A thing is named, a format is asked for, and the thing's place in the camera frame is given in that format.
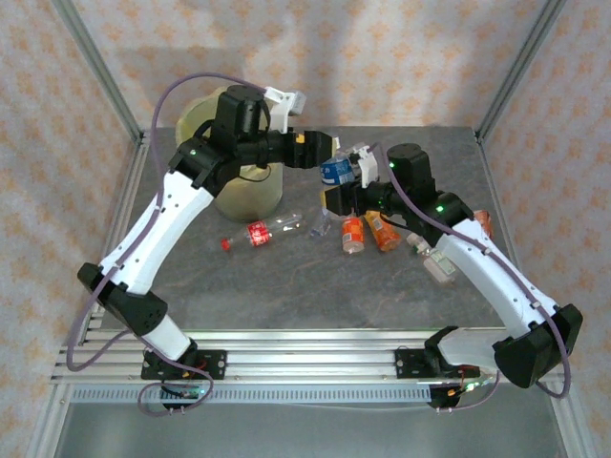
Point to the clear bottle blue label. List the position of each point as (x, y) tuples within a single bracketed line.
[(334, 172)]

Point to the clear bottle pale blue cap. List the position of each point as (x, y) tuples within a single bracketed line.
[(321, 226)]

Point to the deep orange soda bottle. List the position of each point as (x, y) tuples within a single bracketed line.
[(353, 234)]

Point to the yellow-orange juice bottle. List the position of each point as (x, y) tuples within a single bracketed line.
[(384, 236)]

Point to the clear bottle white green label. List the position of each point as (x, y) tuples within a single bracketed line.
[(436, 264)]

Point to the brown coffee drink bottle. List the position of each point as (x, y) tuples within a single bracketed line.
[(483, 222)]

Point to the cola bottle red label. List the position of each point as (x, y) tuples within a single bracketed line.
[(258, 234)]

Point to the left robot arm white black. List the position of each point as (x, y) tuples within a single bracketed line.
[(157, 229)]

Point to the yellow plastic bin liner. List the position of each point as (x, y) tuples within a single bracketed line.
[(191, 119)]

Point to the metal mesh waste bin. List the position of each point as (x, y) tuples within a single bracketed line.
[(248, 200)]

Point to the aluminium base beam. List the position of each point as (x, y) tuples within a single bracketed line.
[(310, 362)]

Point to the small circuit board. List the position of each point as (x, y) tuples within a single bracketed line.
[(191, 393), (470, 386)]

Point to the aluminium frame post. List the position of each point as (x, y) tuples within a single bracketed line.
[(522, 62), (98, 62)]

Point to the aluminium frame bar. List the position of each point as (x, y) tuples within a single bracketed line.
[(570, 429), (48, 424)]

